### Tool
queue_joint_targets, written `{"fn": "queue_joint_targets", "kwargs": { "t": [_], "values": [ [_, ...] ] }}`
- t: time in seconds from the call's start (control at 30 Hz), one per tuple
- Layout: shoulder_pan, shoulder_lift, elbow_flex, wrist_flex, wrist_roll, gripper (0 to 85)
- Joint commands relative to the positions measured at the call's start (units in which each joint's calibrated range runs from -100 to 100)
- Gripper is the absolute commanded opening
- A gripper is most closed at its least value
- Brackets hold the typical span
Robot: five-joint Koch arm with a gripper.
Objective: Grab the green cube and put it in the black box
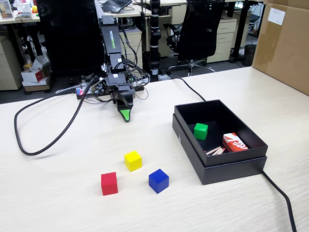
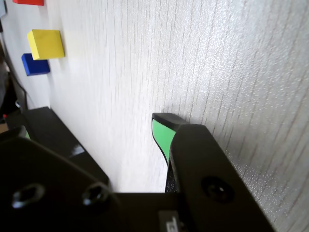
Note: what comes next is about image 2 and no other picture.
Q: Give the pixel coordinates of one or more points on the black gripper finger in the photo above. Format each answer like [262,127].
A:
[205,169]
[48,193]

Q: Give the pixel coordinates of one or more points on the blue cube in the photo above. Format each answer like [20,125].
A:
[35,67]

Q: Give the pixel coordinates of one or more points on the yellow cube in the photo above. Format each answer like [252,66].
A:
[46,43]

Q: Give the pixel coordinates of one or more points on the red cube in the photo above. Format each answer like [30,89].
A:
[29,2]

